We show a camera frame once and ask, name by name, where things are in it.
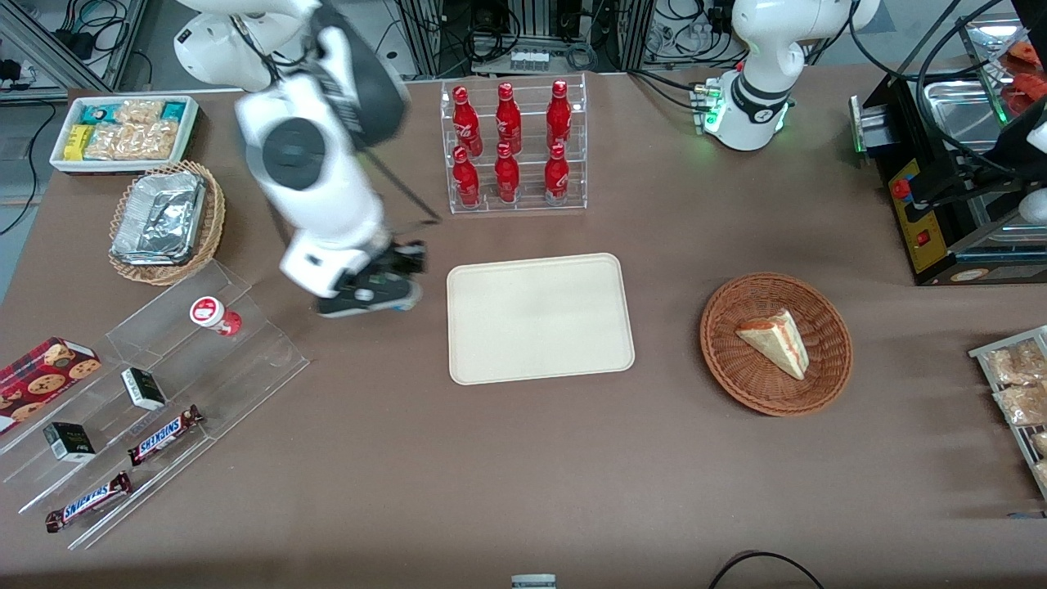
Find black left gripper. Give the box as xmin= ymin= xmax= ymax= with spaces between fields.
xmin=912 ymin=147 xmax=1036 ymax=207

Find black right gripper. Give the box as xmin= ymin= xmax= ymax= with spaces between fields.
xmin=356 ymin=240 xmax=429 ymax=287

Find stainless steel tray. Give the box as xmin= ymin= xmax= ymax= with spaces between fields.
xmin=923 ymin=78 xmax=1011 ymax=152

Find beige plastic tray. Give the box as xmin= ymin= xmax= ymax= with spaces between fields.
xmin=446 ymin=253 xmax=636 ymax=386

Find red cap gum bottle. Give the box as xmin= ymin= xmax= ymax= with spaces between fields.
xmin=190 ymin=296 xmax=243 ymax=338

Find black sealing machine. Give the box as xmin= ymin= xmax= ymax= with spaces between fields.
xmin=851 ymin=74 xmax=1047 ymax=287

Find red cola bottle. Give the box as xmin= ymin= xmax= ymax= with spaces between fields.
xmin=544 ymin=142 xmax=570 ymax=205
xmin=546 ymin=79 xmax=573 ymax=152
xmin=452 ymin=146 xmax=481 ymax=208
xmin=496 ymin=82 xmax=523 ymax=156
xmin=452 ymin=85 xmax=483 ymax=158
xmin=494 ymin=142 xmax=521 ymax=204

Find clear acrylic bottle rack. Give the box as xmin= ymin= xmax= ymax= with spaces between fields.
xmin=440 ymin=72 xmax=588 ymax=216

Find clear snack bag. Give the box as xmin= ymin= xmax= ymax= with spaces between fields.
xmin=986 ymin=339 xmax=1047 ymax=385
xmin=994 ymin=383 xmax=1047 ymax=426

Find oval light wicker basket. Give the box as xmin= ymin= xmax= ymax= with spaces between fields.
xmin=109 ymin=160 xmax=226 ymax=286

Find wrapped sandwich wedge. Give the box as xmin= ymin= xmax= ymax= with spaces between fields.
xmin=735 ymin=308 xmax=811 ymax=381

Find clear acrylic stepped stand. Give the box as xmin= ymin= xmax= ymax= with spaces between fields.
xmin=0 ymin=260 xmax=310 ymax=551

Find stacked foil trays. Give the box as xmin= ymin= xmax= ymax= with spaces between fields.
xmin=112 ymin=172 xmax=205 ymax=264

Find round brown wicker basket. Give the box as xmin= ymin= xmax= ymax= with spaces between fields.
xmin=699 ymin=272 xmax=854 ymax=418

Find small black box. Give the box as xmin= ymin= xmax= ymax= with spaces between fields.
xmin=43 ymin=421 xmax=97 ymax=463
xmin=121 ymin=367 xmax=168 ymax=411

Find clear cracker bag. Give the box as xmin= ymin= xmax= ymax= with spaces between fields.
xmin=115 ymin=99 xmax=164 ymax=126
xmin=84 ymin=121 xmax=178 ymax=161

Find snickers bar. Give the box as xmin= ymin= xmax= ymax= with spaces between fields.
xmin=45 ymin=471 xmax=133 ymax=534
xmin=127 ymin=405 xmax=205 ymax=467

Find white snack bin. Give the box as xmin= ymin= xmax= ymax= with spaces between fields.
xmin=49 ymin=96 xmax=201 ymax=175

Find red cookie box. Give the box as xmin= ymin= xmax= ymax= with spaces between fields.
xmin=0 ymin=337 xmax=102 ymax=434

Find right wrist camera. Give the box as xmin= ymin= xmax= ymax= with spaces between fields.
xmin=317 ymin=281 xmax=424 ymax=318

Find aluminium frame rack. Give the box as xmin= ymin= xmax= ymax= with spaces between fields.
xmin=398 ymin=0 xmax=655 ymax=76

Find grey wire rack tray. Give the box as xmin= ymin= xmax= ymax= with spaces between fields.
xmin=968 ymin=326 xmax=1047 ymax=501

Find black cable loop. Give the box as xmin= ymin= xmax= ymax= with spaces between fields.
xmin=708 ymin=551 xmax=827 ymax=589

